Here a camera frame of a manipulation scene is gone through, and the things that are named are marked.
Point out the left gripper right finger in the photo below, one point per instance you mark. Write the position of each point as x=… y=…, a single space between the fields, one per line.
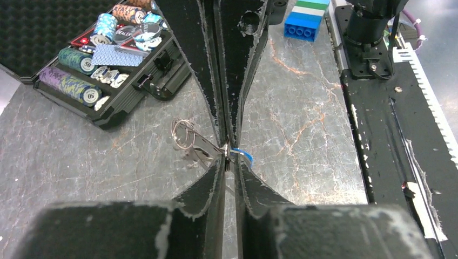
x=269 y=226

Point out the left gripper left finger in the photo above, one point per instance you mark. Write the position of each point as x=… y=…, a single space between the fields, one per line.
x=187 y=226

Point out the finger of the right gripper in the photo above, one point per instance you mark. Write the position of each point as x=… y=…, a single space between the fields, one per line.
x=241 y=31
x=192 y=26

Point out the large metal disc keyring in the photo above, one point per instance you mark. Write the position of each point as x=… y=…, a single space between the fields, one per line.
x=195 y=146

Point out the blue white green block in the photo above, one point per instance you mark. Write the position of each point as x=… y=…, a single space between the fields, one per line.
x=304 y=20

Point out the black poker chip case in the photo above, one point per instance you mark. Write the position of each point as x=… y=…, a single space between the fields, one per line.
x=98 y=59

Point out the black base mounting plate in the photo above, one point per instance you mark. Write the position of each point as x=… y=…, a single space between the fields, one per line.
x=407 y=153

